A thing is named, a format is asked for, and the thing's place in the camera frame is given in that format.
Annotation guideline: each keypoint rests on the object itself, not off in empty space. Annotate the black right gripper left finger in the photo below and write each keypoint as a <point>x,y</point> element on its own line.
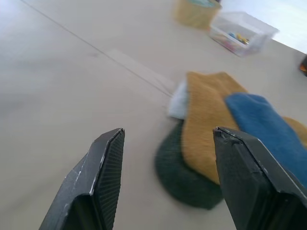
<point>96,182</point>

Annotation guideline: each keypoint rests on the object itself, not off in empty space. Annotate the mustard yellow sock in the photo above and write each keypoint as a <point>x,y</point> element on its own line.
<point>204,124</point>

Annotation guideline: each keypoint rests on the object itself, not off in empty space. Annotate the light blue sock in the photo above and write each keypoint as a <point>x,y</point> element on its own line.
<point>178,104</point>

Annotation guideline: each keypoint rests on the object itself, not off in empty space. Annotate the yellow woven basket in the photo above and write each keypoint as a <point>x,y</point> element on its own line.
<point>194,14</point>

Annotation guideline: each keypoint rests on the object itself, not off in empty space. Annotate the dark green sock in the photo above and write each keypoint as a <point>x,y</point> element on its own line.
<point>177,172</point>

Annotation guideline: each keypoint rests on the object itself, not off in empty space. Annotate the clear plastic box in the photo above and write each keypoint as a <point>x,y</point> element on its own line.
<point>242,33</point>

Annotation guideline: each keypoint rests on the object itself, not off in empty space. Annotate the dark object with orange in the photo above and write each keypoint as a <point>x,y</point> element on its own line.
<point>303,65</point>

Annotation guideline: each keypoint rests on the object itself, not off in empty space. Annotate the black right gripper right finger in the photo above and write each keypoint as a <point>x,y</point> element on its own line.
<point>251,191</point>

